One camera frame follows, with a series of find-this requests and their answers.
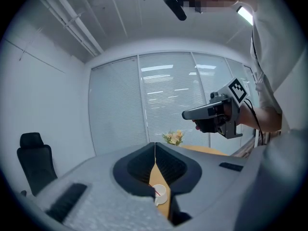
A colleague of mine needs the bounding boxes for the white cup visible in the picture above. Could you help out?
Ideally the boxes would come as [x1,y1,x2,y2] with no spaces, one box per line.
[152,184,167,207]

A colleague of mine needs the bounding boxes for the black office chair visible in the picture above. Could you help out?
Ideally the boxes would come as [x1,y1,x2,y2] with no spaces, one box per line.
[16,132,59,198]

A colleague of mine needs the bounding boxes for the person's right forearm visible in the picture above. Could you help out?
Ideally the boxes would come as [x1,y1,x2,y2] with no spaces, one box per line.
[238,103,283,133]

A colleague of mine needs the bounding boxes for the flower bouquet in white vase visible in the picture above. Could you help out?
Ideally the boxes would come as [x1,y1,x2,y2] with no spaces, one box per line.
[162,129,185,147]

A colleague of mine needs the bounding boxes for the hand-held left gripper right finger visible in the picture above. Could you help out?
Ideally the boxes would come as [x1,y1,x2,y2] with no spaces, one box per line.
[155,142,249,219]

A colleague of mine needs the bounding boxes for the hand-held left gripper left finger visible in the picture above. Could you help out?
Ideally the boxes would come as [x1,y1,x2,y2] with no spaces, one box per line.
[33,142,174,231]

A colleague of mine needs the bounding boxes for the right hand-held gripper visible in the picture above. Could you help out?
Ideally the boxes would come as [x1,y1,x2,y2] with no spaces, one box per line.
[181,77,249,140]

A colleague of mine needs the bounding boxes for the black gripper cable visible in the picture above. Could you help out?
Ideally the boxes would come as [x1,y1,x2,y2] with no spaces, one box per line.
[244,98,266,142]

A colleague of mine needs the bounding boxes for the black head-mounted camera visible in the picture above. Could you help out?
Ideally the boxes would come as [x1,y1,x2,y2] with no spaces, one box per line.
[162,0,188,22]

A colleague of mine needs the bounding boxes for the person's white shirt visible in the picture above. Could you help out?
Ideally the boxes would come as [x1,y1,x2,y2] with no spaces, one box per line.
[240,0,308,131]

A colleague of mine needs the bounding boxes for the white ceiling pipe run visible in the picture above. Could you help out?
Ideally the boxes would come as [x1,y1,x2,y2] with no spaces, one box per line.
[36,0,103,58]

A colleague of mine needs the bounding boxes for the glass partition with blinds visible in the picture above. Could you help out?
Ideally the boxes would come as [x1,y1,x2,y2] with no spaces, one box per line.
[89,51,261,156]

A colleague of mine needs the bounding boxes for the person's right hand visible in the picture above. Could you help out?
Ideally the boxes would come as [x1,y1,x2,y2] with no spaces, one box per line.
[221,103,233,124]

